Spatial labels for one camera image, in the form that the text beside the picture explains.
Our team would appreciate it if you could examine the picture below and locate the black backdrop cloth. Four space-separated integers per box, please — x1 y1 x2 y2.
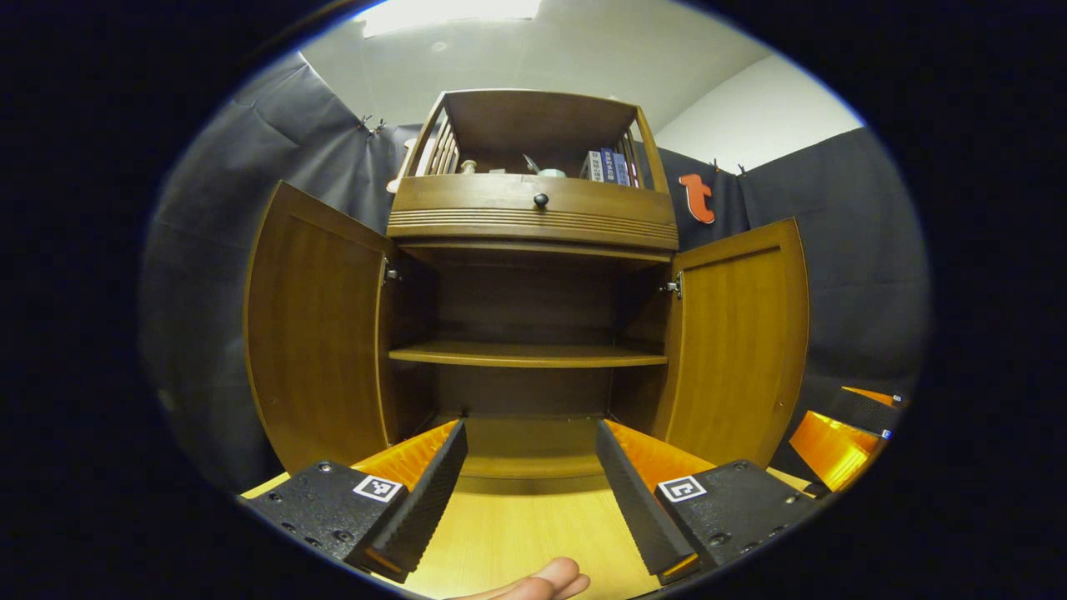
140 52 930 493

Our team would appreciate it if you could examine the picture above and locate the wooden cabinet drawer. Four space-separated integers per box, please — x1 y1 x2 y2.
388 173 679 251

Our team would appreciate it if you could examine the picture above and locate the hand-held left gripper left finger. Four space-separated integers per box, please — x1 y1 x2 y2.
242 421 469 584

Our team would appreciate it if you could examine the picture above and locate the wooden inner cabinet shelf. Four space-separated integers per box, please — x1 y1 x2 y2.
388 339 669 369

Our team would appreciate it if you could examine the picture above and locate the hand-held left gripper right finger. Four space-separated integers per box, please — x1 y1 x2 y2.
594 419 839 587

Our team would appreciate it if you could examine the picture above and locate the ceiling light panel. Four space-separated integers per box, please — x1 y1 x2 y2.
358 0 543 38

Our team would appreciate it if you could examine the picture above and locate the wooden shoe cabinet door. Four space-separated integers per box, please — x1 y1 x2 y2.
243 182 399 474
650 218 811 469

